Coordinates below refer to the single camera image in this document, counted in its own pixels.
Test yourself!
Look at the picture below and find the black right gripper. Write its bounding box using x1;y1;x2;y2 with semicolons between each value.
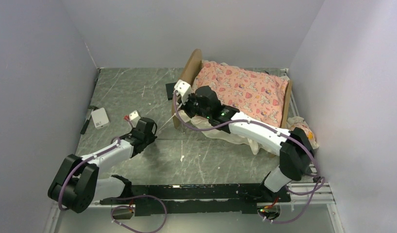
178;91;211;119

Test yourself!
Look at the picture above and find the wooden pet bed frame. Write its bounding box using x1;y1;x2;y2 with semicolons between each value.
170;48;294;131

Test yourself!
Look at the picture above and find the pink unicorn print mattress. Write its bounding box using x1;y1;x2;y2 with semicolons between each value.
176;60;290;156

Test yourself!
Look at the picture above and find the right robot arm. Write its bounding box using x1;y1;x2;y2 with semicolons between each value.
174;82;314;201

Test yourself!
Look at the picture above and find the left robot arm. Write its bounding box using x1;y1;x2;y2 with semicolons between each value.
47;116;157;213

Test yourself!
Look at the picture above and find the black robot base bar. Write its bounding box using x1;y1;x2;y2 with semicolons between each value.
100;183;291;216

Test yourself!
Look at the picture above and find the black rectangular box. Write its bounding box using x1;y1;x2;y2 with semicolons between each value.
165;83;176;100

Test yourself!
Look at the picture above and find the white small box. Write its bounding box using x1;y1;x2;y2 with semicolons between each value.
90;108;110;130

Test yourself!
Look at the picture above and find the black marker pen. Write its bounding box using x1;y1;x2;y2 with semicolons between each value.
80;105;98;135

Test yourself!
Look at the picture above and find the pink checkered duck pillow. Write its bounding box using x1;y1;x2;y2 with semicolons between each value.
286;116;319;150

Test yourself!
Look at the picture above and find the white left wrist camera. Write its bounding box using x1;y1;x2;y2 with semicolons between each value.
124;110;141;121

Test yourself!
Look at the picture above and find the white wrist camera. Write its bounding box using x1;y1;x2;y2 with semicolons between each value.
173;80;193;105
124;110;141;121

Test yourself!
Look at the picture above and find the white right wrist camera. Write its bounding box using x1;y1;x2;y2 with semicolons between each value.
173;80;193;105

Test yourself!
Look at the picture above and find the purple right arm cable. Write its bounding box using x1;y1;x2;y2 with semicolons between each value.
172;90;326;225

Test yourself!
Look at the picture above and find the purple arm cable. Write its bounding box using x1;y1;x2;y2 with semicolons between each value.
57;136;168;233
172;90;326;225

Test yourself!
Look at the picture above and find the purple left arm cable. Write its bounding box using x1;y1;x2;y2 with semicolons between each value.
57;136;168;233

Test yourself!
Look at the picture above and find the aluminium rail at table edge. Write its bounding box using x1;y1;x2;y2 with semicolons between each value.
285;80;300;117

